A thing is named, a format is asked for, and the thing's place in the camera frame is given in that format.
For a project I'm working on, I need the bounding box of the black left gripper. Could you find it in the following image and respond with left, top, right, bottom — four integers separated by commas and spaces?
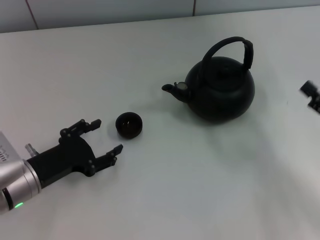
26, 118, 124, 190

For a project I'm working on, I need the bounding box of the dark brown teacup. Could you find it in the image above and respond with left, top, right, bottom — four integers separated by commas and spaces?
114, 111, 144, 139

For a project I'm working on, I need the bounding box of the black round teapot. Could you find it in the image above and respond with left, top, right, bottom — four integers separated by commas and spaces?
161, 36, 256, 123

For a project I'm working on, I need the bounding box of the black teapot lid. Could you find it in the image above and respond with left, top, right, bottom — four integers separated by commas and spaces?
208, 56, 248, 76

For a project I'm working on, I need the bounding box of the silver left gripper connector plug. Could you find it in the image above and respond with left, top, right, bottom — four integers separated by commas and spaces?
24, 142, 40, 158

